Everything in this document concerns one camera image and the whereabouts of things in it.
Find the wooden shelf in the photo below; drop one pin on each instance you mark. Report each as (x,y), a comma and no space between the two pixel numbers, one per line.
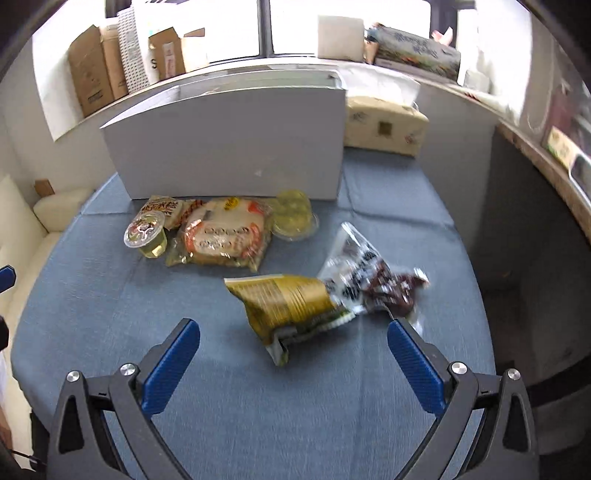
(549,175)

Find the white foam box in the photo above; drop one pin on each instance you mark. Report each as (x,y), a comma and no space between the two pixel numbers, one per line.
(339,38)

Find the black silver snack packet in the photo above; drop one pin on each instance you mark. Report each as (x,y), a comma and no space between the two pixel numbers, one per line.
(364,272)

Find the clear jelly cup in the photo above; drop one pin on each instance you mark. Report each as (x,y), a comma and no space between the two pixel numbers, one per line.
(147,233)

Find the black window frame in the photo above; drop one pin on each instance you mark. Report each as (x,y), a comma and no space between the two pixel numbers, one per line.
(264,27)

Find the white black device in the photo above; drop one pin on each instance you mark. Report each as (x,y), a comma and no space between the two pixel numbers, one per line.
(582,171)

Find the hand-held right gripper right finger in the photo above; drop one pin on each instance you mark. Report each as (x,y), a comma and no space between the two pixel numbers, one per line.
(413,367)

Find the beige green small box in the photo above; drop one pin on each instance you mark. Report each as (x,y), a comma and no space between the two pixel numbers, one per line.
(561,143)

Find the white cardboard box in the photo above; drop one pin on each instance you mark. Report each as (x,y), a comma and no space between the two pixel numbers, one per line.
(226,143)

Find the gold snack packet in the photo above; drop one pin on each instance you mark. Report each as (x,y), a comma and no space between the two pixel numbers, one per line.
(286,300)

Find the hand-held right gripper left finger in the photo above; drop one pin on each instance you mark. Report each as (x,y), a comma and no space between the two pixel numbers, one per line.
(168,364)

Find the small orange snack packet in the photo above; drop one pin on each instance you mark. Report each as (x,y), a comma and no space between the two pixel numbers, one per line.
(161,210)

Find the large brown cardboard box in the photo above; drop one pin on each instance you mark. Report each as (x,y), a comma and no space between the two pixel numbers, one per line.
(92,69)

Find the yellow green jelly cup pack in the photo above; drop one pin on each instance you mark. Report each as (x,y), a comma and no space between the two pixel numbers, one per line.
(293,214)

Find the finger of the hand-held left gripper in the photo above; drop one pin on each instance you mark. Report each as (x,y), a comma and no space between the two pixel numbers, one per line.
(3,333)
(6,278)

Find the polka dot paper bag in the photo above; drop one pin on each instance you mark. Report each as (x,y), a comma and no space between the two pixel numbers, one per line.
(131,50)

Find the yellow tissue box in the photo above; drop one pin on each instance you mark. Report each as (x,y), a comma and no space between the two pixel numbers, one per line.
(388,129)

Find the long illustrated tissue box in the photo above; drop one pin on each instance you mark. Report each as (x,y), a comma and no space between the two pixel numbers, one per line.
(415,53)

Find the small brown cardboard box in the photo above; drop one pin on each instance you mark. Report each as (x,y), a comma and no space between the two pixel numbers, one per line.
(168,53)

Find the small brown cardboard piece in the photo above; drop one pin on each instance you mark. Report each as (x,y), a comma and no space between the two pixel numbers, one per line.
(44,188)

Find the clear bread packet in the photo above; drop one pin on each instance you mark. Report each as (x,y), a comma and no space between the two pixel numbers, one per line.
(221,235)

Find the cream sofa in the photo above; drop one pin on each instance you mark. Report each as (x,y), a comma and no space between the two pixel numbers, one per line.
(27,221)

